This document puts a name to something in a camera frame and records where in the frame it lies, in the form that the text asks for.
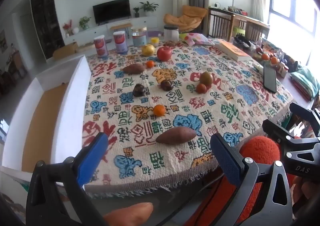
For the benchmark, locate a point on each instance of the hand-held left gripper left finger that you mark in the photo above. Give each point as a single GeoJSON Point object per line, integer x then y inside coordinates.
{"type": "Point", "coordinates": [91, 158]}

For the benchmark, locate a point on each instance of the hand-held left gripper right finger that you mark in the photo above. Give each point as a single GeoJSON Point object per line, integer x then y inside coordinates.
{"type": "Point", "coordinates": [226, 159]}

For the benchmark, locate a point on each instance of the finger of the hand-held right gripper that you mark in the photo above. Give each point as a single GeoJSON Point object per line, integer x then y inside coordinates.
{"type": "Point", "coordinates": [280, 134]}
{"type": "Point", "coordinates": [306, 113]}

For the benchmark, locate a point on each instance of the brown sweet potato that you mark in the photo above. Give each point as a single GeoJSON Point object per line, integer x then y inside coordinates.
{"type": "Point", "coordinates": [175, 136]}
{"type": "Point", "coordinates": [133, 68]}

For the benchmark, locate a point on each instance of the white cardboard box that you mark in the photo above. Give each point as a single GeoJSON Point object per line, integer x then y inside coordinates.
{"type": "Point", "coordinates": [75, 91]}

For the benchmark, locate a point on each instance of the small red plum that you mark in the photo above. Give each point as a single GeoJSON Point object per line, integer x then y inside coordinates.
{"type": "Point", "coordinates": [201, 88]}

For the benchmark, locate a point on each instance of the dark mangosteen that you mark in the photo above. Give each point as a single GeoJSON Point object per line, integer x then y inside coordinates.
{"type": "Point", "coordinates": [138, 91]}
{"type": "Point", "coordinates": [166, 85]}

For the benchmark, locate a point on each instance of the orange tangerine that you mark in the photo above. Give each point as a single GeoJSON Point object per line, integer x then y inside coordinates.
{"type": "Point", "coordinates": [274, 60]}
{"type": "Point", "coordinates": [150, 64]}
{"type": "Point", "coordinates": [159, 110]}
{"type": "Point", "coordinates": [265, 57]}

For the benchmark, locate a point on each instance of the green pear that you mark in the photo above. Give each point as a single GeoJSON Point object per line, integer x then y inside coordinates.
{"type": "Point", "coordinates": [206, 78]}

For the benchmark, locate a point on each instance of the yellow pear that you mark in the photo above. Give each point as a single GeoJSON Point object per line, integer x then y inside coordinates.
{"type": "Point", "coordinates": [148, 50]}

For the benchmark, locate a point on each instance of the red apple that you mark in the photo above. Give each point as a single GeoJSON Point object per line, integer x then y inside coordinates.
{"type": "Point", "coordinates": [164, 53]}

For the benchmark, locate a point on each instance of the person's right hand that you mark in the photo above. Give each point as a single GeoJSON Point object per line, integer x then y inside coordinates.
{"type": "Point", "coordinates": [308, 191]}

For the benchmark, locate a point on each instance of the red fleece garment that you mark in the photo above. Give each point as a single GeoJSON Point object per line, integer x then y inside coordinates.
{"type": "Point", "coordinates": [260, 149]}

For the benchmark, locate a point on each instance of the green folded cloth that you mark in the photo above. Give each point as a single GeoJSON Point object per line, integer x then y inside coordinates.
{"type": "Point", "coordinates": [305, 80]}

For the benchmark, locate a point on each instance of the black smartphone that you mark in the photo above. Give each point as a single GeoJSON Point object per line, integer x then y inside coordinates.
{"type": "Point", "coordinates": [270, 79]}

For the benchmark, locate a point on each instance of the printed woven tablecloth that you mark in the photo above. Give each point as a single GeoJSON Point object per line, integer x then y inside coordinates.
{"type": "Point", "coordinates": [187, 116]}

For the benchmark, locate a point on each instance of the orange cover book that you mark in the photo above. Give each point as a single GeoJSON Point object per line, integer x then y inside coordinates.
{"type": "Point", "coordinates": [235, 51]}

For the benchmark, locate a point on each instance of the black bag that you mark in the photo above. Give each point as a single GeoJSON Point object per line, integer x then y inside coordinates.
{"type": "Point", "coordinates": [242, 41]}

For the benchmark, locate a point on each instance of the large window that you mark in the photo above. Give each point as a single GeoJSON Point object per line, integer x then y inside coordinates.
{"type": "Point", "coordinates": [295, 15]}

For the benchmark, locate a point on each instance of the brown cardboard box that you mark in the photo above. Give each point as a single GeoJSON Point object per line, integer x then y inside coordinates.
{"type": "Point", "coordinates": [65, 50]}

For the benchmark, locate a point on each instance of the food picture tin can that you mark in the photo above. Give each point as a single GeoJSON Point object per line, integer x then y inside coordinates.
{"type": "Point", "coordinates": [100, 47]}

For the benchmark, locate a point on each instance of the dining table with chairs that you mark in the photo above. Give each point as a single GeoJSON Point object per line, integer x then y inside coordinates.
{"type": "Point", "coordinates": [15, 63]}

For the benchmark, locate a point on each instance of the floral fabric pouch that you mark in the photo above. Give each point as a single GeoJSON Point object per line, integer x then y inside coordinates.
{"type": "Point", "coordinates": [195, 38]}

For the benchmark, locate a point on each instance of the white television cabinet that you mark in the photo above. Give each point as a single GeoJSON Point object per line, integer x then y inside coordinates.
{"type": "Point", "coordinates": [92, 33]}

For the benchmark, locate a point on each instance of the wooden slatted bench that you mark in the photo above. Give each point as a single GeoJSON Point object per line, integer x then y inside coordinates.
{"type": "Point", "coordinates": [220, 22]}

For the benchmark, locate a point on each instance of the brown dried scraps pile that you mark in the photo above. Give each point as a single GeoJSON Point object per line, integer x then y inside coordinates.
{"type": "Point", "coordinates": [172, 43]}

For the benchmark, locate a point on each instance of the white round lamp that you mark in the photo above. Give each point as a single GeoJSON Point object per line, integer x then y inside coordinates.
{"type": "Point", "coordinates": [76, 30]}

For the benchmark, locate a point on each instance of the glass jar gold lid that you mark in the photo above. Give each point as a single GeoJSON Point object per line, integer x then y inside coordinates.
{"type": "Point", "coordinates": [139, 38]}

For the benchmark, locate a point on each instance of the small yellow lid jar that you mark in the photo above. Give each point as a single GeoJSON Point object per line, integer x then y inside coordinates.
{"type": "Point", "coordinates": [155, 41]}

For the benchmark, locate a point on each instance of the red flower vase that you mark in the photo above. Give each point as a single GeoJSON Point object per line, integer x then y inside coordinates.
{"type": "Point", "coordinates": [67, 27]}

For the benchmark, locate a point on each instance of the small wooden bench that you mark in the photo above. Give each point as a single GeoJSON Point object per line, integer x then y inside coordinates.
{"type": "Point", "coordinates": [120, 25]}

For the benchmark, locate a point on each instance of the leafy potted plant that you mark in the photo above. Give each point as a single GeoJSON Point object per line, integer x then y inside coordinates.
{"type": "Point", "coordinates": [85, 22]}

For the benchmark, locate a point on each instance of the clear jar black lid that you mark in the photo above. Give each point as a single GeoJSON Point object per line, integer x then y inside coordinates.
{"type": "Point", "coordinates": [171, 33]}

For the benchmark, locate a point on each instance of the orange cushion chair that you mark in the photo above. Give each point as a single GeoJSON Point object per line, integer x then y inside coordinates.
{"type": "Point", "coordinates": [187, 15]}

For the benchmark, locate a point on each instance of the black television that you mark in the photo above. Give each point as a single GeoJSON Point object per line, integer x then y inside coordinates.
{"type": "Point", "coordinates": [111, 10]}

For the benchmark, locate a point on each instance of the dark glass cabinet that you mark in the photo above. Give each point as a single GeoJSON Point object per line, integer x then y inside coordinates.
{"type": "Point", "coordinates": [46, 15]}

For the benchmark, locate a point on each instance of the small potted plant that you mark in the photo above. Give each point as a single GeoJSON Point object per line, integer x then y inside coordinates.
{"type": "Point", "coordinates": [136, 11]}

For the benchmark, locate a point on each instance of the large potted plant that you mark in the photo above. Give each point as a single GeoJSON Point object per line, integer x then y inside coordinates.
{"type": "Point", "coordinates": [148, 7]}

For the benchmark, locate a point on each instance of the wall painting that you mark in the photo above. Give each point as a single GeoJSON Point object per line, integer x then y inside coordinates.
{"type": "Point", "coordinates": [2, 40]}

